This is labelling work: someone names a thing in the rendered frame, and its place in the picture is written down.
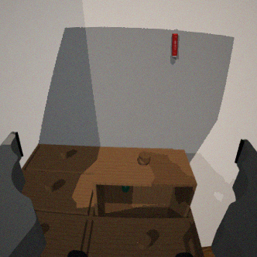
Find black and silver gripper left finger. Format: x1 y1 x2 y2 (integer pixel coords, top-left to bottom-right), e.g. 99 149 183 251
0 132 46 257

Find brown wooden chest of drawers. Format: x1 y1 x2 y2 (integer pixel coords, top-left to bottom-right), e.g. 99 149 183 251
22 144 204 257

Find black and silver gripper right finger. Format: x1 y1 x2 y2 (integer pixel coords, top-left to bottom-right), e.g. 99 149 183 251
211 139 257 257

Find green aa battery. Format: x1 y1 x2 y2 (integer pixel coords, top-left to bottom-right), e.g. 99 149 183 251
122 186 129 193

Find red battery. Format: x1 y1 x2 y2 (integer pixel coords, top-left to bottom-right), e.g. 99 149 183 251
172 33 178 57

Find brown wooden drawer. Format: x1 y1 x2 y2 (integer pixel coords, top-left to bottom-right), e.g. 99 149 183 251
92 147 197 218
37 214 87 257
26 146 100 174
22 172 93 216
88 220 197 257

